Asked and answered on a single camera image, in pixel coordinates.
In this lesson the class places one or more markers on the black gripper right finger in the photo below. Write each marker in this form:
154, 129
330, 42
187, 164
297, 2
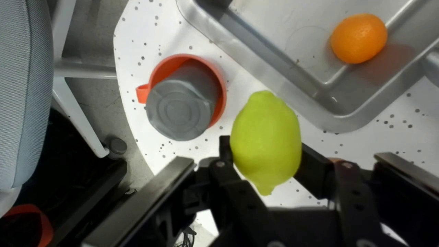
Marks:
357, 206

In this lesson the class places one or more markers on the pale blue rounded seat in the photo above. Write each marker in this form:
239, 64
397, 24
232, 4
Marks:
22, 90

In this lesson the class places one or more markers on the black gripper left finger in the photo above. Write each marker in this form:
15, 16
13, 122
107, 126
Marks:
238, 206

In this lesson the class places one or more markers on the white speckled toy kitchen countertop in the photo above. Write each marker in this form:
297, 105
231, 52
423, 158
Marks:
151, 27

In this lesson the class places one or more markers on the red cup with gray lid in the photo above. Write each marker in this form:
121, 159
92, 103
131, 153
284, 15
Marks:
183, 107

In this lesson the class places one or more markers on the yellow toy lemon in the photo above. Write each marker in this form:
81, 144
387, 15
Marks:
265, 137

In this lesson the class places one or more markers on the orange toy fruit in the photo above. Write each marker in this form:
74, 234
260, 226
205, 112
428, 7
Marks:
358, 37

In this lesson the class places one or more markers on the white kitchen leg frame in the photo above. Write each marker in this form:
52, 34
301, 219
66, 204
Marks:
69, 68

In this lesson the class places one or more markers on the silver toy kitchen sink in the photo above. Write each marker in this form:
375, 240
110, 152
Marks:
283, 27

